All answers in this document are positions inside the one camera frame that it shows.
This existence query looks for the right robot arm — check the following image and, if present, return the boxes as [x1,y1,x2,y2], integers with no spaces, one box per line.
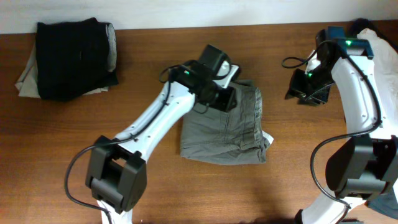
[286,27,397,223]

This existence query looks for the left black cable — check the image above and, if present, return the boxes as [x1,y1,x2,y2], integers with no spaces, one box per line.
[63,63,187,224]

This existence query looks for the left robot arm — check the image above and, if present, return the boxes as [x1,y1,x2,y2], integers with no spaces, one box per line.
[85,45,240,223]

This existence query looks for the beige folded garment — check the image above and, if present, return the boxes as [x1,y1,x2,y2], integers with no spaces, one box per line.
[15,22,118,99]

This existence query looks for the black folded garment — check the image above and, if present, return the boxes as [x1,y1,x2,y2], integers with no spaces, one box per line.
[35,17,119,103]

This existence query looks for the dark grey garment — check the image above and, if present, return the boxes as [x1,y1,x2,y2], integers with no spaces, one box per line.
[347,18,397,52]

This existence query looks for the right black cable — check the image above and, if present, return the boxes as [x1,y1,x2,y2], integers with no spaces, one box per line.
[281,39,383,223]

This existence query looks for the grey trousers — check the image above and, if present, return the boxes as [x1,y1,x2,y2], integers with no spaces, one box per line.
[180,80,274,166]

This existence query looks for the black cable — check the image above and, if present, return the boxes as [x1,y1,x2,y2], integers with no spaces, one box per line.
[281,39,383,223]
[63,63,187,224]

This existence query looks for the white garment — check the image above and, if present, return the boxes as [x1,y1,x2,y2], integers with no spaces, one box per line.
[357,28,397,125]

